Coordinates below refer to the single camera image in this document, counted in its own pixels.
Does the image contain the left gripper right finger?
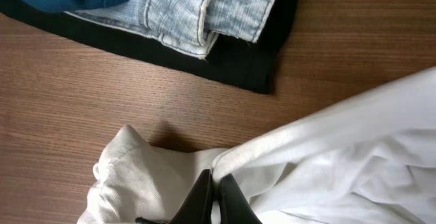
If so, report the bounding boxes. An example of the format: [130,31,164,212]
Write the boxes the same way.
[219,174,262,224]

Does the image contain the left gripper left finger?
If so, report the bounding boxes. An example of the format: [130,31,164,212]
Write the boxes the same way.
[170,170,215,224]

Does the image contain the white t-shirt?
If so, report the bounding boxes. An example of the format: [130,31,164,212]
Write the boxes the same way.
[79,68,435,223]

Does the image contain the folded black garment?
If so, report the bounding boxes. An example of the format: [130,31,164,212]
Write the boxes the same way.
[1,0,298,94]

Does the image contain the folded light denim garment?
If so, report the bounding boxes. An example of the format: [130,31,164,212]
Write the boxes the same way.
[71,0,276,59]

